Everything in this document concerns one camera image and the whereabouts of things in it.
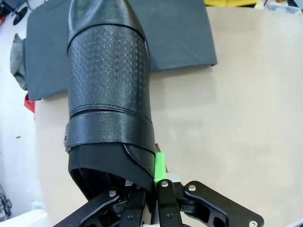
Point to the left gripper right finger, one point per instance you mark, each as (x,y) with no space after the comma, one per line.
(169,205)

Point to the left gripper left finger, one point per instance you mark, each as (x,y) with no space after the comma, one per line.
(132,208)

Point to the black leather loafer shoe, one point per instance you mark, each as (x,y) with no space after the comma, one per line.
(106,82)

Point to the small red object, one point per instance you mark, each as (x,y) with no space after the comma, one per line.
(29,104)

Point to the dark gray cloth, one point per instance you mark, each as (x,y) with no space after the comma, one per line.
(19,61)

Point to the person in yellow hoodie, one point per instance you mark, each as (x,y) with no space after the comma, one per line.
(227,2)

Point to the black round floor base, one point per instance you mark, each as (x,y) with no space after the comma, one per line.
(20,16)

